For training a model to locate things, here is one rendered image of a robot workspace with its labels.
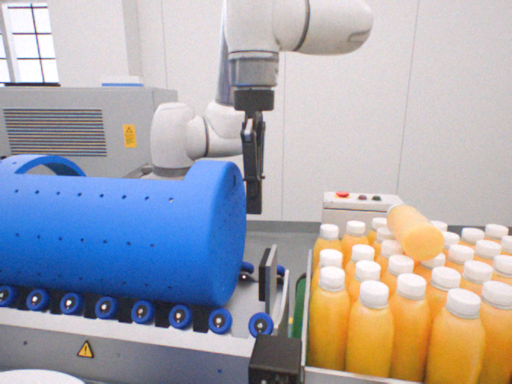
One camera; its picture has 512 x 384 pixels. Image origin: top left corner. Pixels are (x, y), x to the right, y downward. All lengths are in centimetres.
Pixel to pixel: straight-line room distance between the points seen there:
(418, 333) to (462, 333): 6
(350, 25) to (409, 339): 53
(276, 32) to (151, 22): 308
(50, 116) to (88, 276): 194
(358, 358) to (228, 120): 88
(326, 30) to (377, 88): 284
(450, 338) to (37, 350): 73
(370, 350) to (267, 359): 15
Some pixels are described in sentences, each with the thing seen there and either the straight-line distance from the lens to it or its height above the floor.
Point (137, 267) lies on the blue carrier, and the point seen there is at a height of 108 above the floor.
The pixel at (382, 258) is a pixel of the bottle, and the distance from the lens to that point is 70.
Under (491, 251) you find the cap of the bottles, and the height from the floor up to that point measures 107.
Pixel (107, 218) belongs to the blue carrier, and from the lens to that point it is 62.
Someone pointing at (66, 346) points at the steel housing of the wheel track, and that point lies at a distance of 81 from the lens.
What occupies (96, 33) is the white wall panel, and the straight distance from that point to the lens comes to 351.
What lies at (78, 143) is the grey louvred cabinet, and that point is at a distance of 247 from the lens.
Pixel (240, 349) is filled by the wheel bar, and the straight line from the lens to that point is 65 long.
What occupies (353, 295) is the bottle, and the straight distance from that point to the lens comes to 60.
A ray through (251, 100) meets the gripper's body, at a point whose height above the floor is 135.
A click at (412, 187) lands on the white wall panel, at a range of 369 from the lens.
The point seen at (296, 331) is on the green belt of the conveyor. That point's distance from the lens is 74.
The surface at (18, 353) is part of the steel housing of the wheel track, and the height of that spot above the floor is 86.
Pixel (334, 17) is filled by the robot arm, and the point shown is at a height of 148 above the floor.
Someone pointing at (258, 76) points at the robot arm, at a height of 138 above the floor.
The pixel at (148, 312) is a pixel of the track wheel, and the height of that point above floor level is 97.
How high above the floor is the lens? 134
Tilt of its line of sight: 15 degrees down
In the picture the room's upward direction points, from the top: straight up
